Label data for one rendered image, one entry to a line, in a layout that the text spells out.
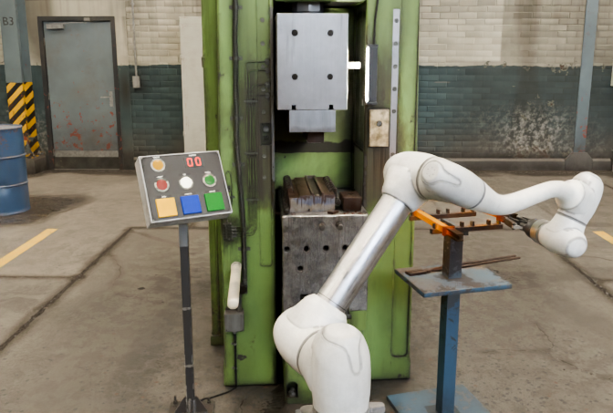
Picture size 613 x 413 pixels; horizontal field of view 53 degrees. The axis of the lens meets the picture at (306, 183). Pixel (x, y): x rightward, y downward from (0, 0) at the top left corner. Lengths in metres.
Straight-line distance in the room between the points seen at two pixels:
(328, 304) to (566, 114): 7.75
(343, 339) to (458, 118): 7.39
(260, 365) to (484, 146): 6.45
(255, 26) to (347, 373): 1.63
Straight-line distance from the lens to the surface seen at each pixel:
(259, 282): 2.94
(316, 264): 2.71
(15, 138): 6.88
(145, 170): 2.49
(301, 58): 2.61
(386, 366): 3.19
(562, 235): 2.17
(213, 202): 2.51
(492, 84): 8.95
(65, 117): 9.37
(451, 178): 1.76
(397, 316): 3.09
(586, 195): 2.18
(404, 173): 1.87
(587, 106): 9.42
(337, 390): 1.66
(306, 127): 2.63
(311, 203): 2.69
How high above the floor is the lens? 1.59
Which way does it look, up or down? 12 degrees down
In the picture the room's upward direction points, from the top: straight up
